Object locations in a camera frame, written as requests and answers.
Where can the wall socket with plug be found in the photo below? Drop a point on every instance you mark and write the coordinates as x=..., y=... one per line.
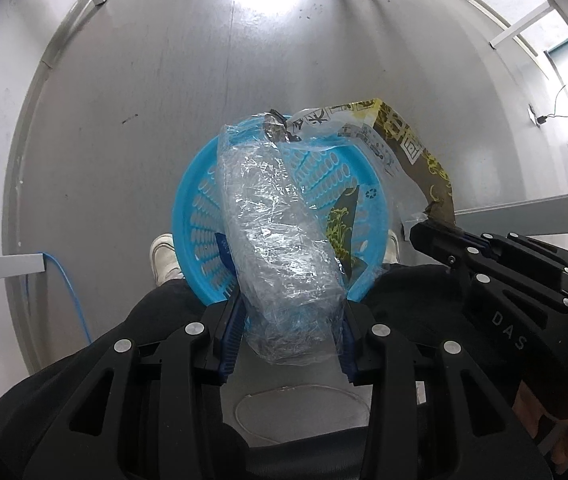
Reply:
x=536, y=115

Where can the clear crinkled plastic bag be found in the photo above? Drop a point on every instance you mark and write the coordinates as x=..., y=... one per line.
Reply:
x=274, y=240

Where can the white table frame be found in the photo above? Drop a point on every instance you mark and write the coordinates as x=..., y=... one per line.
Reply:
x=518, y=27

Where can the white shoe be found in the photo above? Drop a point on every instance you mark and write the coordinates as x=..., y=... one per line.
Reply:
x=392, y=247
x=166, y=259

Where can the black pants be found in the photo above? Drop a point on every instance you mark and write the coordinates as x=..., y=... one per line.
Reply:
x=154, y=307

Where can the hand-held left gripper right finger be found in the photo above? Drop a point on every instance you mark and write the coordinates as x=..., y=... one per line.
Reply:
x=347, y=347

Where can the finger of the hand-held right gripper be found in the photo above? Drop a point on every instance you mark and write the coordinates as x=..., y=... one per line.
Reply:
x=523, y=247
x=438, y=242

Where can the white table crossbar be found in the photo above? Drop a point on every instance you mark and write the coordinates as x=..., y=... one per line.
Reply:
x=4, y=265

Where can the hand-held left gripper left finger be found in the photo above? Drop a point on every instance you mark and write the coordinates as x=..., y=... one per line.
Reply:
x=229, y=340

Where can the blue plastic waste basket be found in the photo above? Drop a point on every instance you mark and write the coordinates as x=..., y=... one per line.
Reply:
x=199, y=230

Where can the clear bag with brown print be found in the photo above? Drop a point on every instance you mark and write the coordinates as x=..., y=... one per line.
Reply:
x=393, y=145

